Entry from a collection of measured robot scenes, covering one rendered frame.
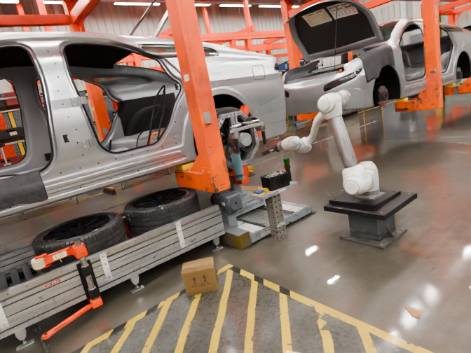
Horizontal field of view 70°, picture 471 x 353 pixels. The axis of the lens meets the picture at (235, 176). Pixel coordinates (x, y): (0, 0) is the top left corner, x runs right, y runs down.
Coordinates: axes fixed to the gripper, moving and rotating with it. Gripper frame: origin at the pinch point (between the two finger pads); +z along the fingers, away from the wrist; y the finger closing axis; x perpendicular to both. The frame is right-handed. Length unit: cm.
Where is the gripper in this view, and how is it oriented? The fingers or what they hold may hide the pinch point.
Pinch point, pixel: (265, 153)
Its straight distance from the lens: 319.6
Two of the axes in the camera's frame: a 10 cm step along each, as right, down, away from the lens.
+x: 3.5, 9.4, 0.2
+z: -5.9, 2.1, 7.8
